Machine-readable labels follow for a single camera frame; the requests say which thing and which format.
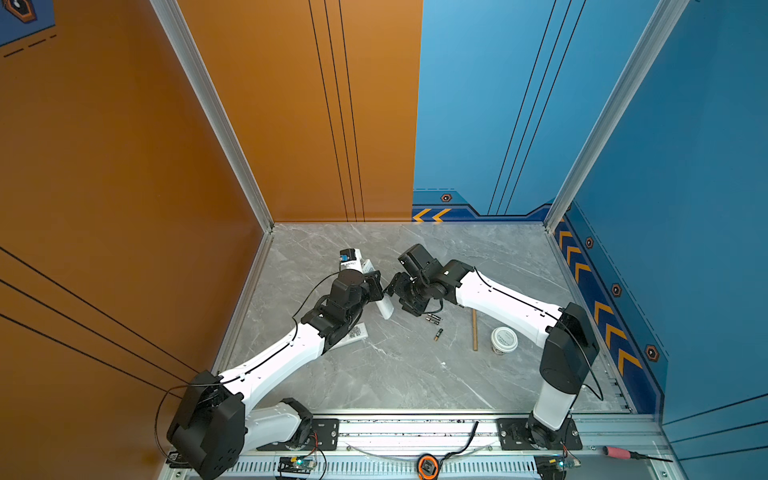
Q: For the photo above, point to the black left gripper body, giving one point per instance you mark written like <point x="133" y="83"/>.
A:
<point x="369" y="291"/>

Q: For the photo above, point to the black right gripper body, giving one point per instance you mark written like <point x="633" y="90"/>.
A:
<point x="411" y="294"/>

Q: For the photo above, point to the white remote control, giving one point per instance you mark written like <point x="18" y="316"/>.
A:
<point x="385" y="306"/>

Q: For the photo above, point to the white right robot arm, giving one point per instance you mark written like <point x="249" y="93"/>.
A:
<point x="568" y="342"/>

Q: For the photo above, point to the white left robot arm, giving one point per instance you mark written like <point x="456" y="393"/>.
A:
<point x="219" y="418"/>

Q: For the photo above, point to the white remote with QR label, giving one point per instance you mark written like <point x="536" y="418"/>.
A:
<point x="358" y="333"/>

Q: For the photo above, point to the wooden mallet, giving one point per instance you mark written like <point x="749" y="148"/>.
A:
<point x="474" y="330"/>

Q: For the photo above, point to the white lidded cup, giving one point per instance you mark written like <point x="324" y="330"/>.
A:
<point x="504" y="340"/>

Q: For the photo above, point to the orange black tape measure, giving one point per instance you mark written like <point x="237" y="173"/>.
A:
<point x="427" y="467"/>

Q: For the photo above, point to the green circuit board left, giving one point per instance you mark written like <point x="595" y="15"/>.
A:
<point x="296" y="467"/>

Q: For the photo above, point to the circuit board right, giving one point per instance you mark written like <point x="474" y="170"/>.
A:
<point x="555" y="467"/>

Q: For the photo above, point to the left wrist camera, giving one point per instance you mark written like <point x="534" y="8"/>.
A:
<point x="350" y="259"/>

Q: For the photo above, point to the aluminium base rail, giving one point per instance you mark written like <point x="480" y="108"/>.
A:
<point x="469" y="444"/>

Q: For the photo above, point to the pink handled screwdriver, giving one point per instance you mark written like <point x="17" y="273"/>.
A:
<point x="623" y="454"/>

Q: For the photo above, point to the aluminium corner post left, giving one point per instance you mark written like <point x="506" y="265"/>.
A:
<point x="177" y="31"/>

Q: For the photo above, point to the aluminium corner post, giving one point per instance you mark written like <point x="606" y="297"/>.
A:
<point x="177" y="31"/>
<point x="652" y="40"/>

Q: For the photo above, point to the aluminium corner post right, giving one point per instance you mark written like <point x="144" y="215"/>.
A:
<point x="652" y="40"/>

